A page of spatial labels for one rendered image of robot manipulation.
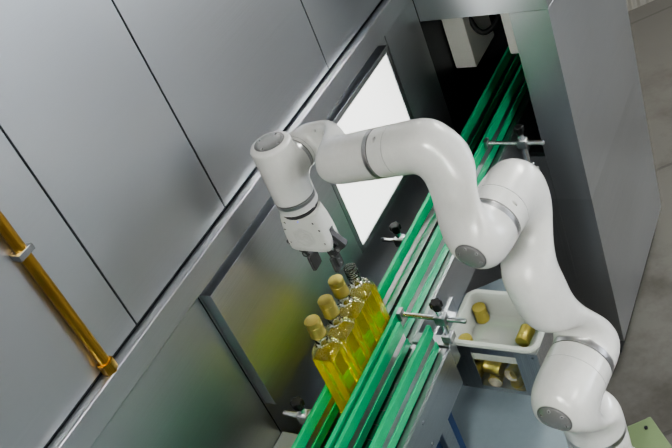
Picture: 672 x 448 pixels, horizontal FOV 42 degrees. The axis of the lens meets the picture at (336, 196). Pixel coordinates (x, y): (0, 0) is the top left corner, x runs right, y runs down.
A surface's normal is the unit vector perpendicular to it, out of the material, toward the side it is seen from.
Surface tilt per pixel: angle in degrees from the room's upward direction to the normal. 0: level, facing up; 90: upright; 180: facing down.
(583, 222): 90
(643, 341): 0
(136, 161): 90
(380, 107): 90
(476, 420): 0
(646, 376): 0
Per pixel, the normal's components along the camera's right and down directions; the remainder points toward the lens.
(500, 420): -0.34, -0.76
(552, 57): -0.42, 0.65
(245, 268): 0.84, 0.02
